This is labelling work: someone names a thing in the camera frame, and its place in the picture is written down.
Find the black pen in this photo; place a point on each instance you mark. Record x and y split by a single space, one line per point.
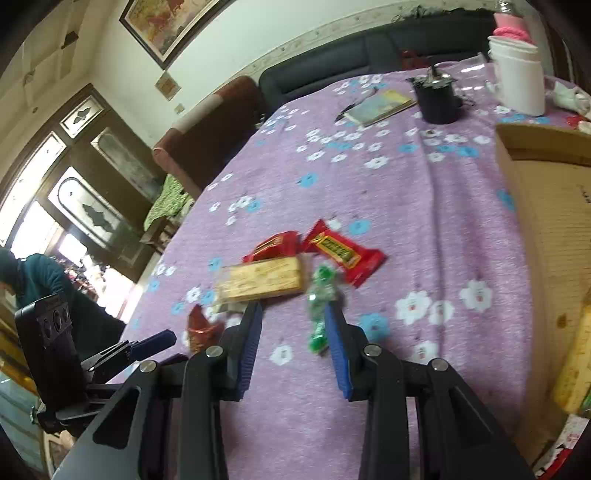
351 109

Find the white crumpled cloth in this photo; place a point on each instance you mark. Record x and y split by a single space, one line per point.
570 97

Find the framed painting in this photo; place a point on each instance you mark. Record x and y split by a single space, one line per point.
161 27

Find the purple floral tablecloth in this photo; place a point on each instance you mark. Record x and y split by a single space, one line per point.
392 207

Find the white and red snack packet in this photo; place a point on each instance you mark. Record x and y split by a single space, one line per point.
565 443

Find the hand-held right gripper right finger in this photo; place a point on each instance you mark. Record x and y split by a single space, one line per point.
339 364

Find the red bag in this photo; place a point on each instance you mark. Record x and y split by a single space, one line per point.
414 59

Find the black cup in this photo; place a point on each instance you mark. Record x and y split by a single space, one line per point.
436 106

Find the brown armchair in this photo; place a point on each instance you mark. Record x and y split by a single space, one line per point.
207 138

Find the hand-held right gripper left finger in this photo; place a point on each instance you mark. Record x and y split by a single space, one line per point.
247 350

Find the yellow notebook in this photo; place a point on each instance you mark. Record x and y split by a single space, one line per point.
381 107

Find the green patterned cloth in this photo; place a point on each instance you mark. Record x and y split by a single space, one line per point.
166 203

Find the pink thermos bottle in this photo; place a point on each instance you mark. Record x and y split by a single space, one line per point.
508 25

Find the small red snack packet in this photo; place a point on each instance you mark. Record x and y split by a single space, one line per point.
272 244

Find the red packet with gold label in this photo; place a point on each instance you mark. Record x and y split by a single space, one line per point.
344 253

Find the dark red foil packet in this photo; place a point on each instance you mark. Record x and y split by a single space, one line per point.
201 330

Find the white canister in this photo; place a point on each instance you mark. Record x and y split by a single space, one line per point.
519 78

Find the green candy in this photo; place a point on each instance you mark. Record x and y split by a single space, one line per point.
323 295

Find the black leather sofa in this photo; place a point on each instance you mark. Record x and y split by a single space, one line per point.
323 69

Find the beige cracker packet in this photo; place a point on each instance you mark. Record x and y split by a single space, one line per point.
261 279

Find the small red wrapper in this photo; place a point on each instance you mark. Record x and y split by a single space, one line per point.
578 123

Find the dark wooden glazed door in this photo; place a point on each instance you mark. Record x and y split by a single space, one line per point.
83 152

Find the small wall plaque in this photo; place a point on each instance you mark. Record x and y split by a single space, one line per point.
167 86

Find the cardboard box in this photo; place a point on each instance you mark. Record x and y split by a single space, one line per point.
549 207

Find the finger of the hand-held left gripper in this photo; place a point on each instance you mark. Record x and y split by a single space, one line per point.
154 340
174 358

